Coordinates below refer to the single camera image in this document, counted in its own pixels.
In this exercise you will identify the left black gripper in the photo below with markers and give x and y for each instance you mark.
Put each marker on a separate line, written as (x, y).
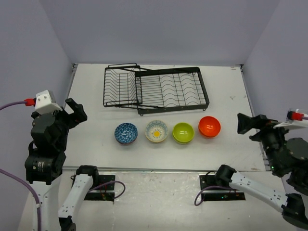
(78, 115)

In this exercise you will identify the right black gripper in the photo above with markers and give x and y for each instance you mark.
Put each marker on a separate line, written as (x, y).
(260, 121)

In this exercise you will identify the orange bowl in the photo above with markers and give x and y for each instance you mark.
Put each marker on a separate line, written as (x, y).
(209, 136)
(209, 124)

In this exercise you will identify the blue zigzag pattern bowl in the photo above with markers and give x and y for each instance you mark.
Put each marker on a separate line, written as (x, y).
(126, 133)

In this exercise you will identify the lime green bowl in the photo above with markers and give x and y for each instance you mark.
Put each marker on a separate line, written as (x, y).
(183, 131)
(182, 142)

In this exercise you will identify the yellow sun pattern bowl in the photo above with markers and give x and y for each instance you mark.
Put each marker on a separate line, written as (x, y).
(156, 131)

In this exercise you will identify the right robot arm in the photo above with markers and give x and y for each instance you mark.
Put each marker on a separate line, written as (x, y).
(284, 157)

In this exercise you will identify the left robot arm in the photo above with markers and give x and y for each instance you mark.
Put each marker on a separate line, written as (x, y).
(44, 166)

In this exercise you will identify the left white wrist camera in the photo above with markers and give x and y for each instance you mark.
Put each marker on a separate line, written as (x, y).
(45, 101)

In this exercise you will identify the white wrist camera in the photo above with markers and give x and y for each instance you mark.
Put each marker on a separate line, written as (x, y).
(45, 101)
(295, 119)

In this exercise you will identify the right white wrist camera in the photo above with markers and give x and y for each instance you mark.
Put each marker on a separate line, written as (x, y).
(295, 119)

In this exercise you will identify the black wire dish rack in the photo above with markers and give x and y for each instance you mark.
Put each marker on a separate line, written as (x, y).
(151, 91)

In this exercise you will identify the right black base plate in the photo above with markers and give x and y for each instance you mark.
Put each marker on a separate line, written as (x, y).
(217, 194)

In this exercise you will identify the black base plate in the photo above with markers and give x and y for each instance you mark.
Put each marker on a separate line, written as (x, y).
(217, 194)
(105, 193)

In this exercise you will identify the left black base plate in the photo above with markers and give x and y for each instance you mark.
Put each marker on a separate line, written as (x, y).
(105, 193)

